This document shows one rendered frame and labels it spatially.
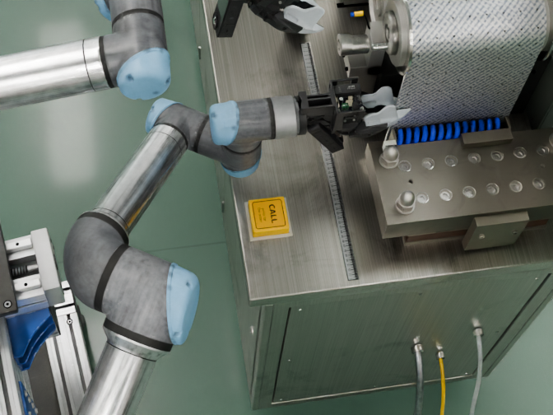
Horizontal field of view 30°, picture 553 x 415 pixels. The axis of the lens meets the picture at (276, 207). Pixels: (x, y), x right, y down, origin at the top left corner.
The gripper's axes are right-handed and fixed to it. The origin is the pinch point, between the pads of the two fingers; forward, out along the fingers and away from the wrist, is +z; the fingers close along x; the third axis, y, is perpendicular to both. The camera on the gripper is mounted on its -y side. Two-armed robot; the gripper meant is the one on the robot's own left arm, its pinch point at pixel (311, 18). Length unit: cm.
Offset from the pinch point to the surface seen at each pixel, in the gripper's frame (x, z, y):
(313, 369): -30, 64, -71
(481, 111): -4.6, 44.5, 0.1
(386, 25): 3.3, 16.9, 2.4
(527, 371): -28, 137, -60
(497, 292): -30, 67, -21
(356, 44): 4.2, 17.5, -5.1
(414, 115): -4.6, 33.4, -7.4
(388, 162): -12.8, 29.7, -12.8
